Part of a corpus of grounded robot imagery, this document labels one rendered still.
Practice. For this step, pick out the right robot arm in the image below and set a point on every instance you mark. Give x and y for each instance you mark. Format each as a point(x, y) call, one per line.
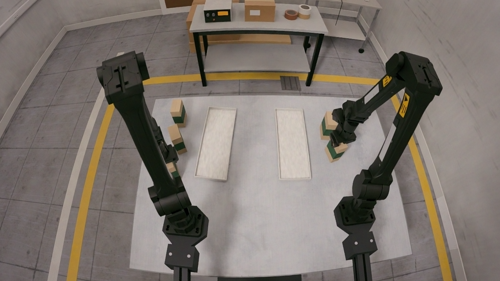
point(403, 70)

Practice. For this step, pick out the white rectangular tray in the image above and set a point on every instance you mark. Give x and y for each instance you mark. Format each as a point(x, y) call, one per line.
point(215, 147)
point(292, 149)

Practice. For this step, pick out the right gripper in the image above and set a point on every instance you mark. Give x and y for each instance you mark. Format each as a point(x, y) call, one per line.
point(344, 138)

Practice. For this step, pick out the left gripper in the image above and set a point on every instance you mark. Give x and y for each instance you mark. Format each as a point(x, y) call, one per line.
point(171, 155)

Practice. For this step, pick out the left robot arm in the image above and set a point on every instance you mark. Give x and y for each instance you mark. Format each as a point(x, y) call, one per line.
point(122, 80)

